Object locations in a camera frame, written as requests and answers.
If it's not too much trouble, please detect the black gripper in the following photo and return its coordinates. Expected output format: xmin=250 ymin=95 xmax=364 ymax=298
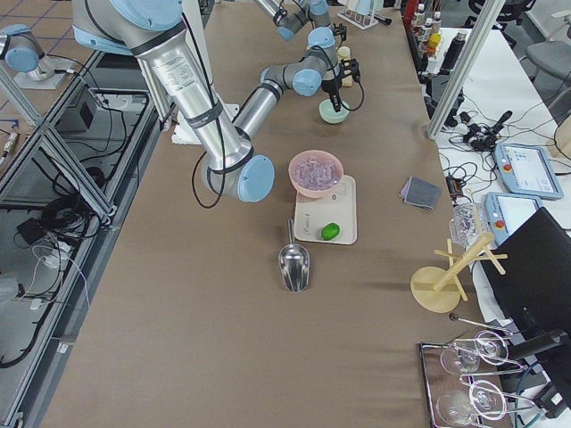
xmin=321 ymin=59 xmax=361 ymax=111

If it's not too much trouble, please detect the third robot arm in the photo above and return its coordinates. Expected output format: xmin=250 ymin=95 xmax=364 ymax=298
xmin=1 ymin=24 xmax=64 ymax=90

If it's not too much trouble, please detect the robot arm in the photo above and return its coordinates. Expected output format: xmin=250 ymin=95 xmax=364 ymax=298
xmin=72 ymin=1 xmax=360 ymax=202
xmin=254 ymin=0 xmax=333 ymax=41

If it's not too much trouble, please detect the mint green bowl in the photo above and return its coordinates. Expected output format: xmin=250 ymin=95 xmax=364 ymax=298
xmin=319 ymin=99 xmax=350 ymax=125

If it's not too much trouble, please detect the pink bowl of ice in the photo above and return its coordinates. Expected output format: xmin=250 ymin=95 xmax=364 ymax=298
xmin=288 ymin=150 xmax=343 ymax=199

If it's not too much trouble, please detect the metal ice scoop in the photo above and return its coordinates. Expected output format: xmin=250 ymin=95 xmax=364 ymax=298
xmin=278 ymin=218 xmax=310 ymax=292

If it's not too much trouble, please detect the bamboo cutting board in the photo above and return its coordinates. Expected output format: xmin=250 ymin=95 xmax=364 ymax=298
xmin=336 ymin=45 xmax=353 ymax=87

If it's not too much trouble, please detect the black water bottle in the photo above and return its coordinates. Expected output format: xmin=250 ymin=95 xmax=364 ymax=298
xmin=440 ymin=29 xmax=468 ymax=74

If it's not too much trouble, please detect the grey folded cloth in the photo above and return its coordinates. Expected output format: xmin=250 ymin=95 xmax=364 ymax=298
xmin=400 ymin=177 xmax=442 ymax=210

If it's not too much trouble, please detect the beige plastic tray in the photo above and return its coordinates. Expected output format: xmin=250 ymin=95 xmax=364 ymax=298
xmin=294 ymin=175 xmax=358 ymax=245

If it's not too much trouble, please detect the green lime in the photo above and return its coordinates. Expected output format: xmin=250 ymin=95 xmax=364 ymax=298
xmin=320 ymin=222 xmax=341 ymax=241

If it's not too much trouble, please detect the upper teach pendant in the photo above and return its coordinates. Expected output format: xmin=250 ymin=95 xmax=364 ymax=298
xmin=493 ymin=143 xmax=564 ymax=200

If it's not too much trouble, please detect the teach pendant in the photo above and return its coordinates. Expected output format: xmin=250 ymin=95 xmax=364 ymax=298
xmin=484 ymin=192 xmax=542 ymax=245
xmin=493 ymin=143 xmax=564 ymax=200

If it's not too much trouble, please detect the lower teach pendant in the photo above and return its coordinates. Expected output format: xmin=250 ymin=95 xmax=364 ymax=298
xmin=484 ymin=192 xmax=542 ymax=245

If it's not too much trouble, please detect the wooden mug tree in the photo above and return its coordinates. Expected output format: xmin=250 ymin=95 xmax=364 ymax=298
xmin=410 ymin=229 xmax=508 ymax=313

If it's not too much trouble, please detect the black monitor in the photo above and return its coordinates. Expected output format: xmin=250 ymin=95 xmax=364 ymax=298
xmin=481 ymin=208 xmax=570 ymax=339

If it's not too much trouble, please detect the wine glass rack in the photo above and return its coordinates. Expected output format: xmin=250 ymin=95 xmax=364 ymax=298
xmin=419 ymin=312 xmax=535 ymax=427

